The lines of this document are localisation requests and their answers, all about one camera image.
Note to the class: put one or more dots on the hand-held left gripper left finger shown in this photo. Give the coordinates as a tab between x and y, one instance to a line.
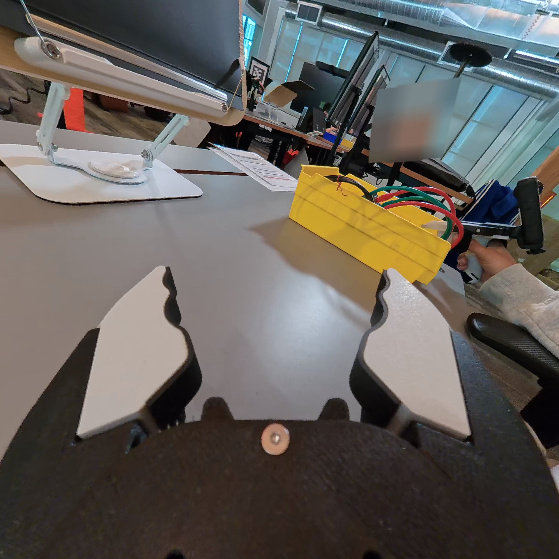
135	358

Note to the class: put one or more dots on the laminated paper sheet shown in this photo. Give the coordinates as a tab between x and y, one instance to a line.
262	168

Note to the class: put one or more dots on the yellow plastic bin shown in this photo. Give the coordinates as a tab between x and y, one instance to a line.
358	227

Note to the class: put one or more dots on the person's right hand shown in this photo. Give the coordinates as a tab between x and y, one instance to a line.
493	257

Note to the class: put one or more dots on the white folding stand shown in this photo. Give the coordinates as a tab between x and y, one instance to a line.
100	187

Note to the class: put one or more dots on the blue cloth jacket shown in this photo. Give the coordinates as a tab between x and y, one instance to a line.
493	205

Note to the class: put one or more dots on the open cardboard box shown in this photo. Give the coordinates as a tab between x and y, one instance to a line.
284	94

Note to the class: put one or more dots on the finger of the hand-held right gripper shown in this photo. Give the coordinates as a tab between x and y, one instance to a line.
436	226

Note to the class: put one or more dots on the black pole with round disc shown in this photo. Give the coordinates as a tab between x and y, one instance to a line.
470	53

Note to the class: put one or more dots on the red twist tie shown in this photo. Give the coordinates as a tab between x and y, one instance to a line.
340	188

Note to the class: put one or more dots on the silver ventilation duct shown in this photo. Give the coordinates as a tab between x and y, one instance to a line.
393	39

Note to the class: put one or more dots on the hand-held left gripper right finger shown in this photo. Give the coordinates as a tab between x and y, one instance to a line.
415	358

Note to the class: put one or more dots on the black computer monitor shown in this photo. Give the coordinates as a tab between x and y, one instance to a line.
319	83
356	74

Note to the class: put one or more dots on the person's right forearm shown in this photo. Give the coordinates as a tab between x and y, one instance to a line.
524	297

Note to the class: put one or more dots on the black white fiducial marker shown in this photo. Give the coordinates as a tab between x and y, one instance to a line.
258	72

